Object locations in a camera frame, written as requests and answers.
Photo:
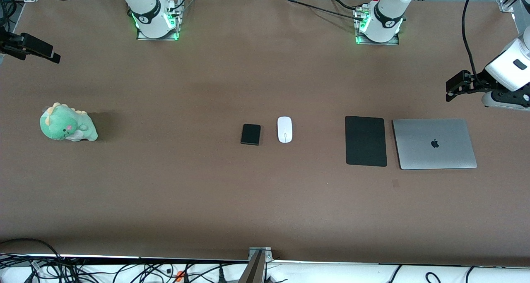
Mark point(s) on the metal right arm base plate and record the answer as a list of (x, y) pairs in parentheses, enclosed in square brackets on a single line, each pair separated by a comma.
[(143, 37)]

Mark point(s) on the white computer mouse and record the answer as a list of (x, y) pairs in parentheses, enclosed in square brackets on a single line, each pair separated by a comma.
[(285, 130)]

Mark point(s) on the black phone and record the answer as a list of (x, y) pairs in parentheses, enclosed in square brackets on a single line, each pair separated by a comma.
[(251, 134)]

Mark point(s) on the black mouse pad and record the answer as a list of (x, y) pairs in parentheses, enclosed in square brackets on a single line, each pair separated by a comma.
[(366, 141)]

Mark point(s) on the silver laptop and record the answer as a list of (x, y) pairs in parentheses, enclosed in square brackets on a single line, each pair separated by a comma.
[(434, 144)]

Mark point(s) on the aluminium frame post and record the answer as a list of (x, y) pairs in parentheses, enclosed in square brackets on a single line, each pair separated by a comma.
[(258, 254)]

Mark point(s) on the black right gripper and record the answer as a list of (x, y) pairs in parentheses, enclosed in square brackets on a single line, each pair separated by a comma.
[(9, 43)]

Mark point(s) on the green dinosaur plush toy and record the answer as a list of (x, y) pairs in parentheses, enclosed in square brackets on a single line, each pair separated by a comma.
[(66, 123)]

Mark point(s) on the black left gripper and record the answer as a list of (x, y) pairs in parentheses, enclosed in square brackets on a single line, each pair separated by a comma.
[(481, 79)]

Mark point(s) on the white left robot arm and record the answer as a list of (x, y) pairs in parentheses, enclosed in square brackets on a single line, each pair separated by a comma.
[(385, 18)]

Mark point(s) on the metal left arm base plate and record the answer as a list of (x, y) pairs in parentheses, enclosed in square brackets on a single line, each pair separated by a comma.
[(393, 40)]

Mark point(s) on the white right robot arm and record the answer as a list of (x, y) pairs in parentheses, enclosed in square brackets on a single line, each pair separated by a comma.
[(149, 14)]

